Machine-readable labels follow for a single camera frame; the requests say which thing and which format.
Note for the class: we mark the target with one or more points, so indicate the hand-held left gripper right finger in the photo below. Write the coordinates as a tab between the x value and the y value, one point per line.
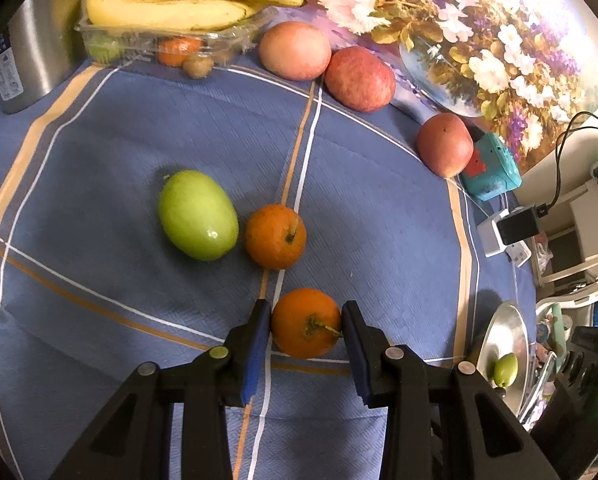
354	355

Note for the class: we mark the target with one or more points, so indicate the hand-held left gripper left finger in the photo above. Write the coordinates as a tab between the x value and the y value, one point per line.
256	350

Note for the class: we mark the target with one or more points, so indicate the orange mandarin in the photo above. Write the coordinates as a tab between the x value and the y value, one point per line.
179	50
275	236
306	330

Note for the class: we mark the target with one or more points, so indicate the green jujube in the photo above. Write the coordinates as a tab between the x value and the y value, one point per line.
505	369
104	50

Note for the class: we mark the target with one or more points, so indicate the round steel basin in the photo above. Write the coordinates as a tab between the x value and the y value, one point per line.
504	325

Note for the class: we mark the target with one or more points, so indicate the dark plum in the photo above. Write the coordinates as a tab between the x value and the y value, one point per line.
501	393

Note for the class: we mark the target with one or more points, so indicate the white plastic chair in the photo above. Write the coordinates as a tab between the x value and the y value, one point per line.
579	300

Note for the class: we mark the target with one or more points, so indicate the green mango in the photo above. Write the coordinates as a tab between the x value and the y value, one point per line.
199	215

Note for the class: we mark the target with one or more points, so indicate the white plug adapter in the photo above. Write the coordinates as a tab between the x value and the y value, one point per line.
518	255

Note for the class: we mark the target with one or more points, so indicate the white power adapter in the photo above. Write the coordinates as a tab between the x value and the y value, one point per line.
486	235

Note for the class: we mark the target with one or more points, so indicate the black charger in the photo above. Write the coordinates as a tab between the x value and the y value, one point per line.
516	225

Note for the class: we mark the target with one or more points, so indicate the red apple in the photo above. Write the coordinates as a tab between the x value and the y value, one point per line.
445	145
360	79

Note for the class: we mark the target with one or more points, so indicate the teal box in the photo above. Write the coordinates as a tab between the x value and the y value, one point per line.
494	170

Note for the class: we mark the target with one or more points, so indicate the blue striped tablecloth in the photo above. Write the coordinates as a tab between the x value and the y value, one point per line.
104	135

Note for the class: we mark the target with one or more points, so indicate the brown kiwi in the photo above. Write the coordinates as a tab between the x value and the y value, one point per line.
199	66

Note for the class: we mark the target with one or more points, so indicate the pale orange apple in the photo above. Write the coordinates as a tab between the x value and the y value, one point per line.
294	51

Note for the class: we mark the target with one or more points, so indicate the clear plastic container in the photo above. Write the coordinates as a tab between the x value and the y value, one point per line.
229	40

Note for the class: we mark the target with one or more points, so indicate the flower painting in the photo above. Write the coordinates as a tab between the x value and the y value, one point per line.
479	35

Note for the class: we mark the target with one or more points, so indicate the stainless steel kettle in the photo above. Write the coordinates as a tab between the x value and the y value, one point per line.
34	35

